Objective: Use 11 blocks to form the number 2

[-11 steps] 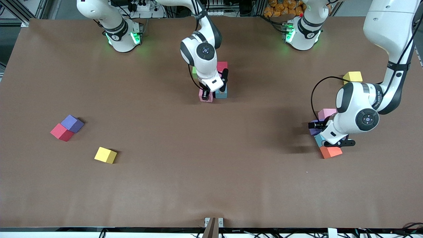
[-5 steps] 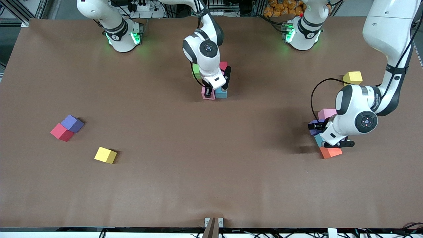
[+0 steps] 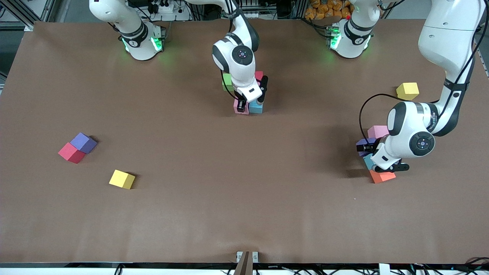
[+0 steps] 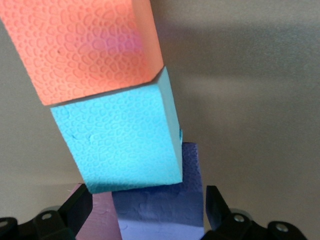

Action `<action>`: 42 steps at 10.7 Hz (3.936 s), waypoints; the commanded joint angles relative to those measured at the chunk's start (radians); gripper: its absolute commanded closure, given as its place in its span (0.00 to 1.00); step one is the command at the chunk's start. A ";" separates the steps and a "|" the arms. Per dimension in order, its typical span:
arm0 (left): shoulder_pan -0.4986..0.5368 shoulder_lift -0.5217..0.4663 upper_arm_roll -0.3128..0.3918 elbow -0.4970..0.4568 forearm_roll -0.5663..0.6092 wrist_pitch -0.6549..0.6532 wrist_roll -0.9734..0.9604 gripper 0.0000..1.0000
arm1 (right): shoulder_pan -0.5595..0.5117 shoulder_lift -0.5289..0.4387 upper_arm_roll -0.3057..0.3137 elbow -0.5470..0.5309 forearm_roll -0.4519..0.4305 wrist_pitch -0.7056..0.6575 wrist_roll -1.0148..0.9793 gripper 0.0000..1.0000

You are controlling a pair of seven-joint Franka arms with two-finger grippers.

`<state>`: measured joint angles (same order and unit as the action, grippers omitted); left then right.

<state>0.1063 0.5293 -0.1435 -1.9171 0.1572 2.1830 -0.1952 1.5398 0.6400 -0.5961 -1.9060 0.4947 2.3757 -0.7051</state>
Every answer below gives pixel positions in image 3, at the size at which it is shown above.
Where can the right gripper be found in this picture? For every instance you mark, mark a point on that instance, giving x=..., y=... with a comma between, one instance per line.
x=241, y=102

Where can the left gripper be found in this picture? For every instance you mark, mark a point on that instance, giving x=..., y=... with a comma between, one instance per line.
x=373, y=145

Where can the pink foam cube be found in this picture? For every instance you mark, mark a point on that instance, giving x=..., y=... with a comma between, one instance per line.
x=235, y=109
x=376, y=131

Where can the purple foam cube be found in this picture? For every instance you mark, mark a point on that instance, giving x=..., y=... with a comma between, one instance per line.
x=83, y=142
x=358, y=146

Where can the light blue foam cube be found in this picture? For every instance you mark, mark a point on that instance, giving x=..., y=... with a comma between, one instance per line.
x=256, y=109
x=367, y=162

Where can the green foam cube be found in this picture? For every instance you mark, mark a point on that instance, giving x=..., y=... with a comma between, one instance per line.
x=226, y=82

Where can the red foam cube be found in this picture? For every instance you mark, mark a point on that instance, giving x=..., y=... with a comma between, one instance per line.
x=70, y=153
x=259, y=75

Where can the yellow foam cube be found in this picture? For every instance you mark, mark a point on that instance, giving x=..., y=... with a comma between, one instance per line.
x=407, y=91
x=122, y=179

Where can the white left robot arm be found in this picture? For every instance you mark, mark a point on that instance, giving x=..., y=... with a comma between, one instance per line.
x=447, y=34

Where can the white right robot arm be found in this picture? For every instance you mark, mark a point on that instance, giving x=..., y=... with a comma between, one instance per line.
x=114, y=15

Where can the orange foam cube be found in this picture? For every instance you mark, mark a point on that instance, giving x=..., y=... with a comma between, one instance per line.
x=382, y=177

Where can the brown table cover sheet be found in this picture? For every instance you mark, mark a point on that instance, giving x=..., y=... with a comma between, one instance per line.
x=229, y=210

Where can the white power strip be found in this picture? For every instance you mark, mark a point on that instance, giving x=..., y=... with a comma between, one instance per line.
x=174, y=15

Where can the white table edge block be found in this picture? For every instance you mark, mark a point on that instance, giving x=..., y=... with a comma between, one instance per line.
x=384, y=269

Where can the orange snack bags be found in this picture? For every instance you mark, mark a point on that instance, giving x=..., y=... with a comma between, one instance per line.
x=323, y=9

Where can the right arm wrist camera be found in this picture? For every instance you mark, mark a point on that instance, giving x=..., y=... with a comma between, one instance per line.
x=263, y=89

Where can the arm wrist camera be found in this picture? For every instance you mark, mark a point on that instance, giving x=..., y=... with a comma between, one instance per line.
x=263, y=89
x=393, y=168

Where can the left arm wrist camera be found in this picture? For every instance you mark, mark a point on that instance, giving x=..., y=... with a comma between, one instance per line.
x=393, y=168

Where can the metal table edge bracket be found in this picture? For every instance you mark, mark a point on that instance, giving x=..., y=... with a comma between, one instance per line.
x=247, y=261

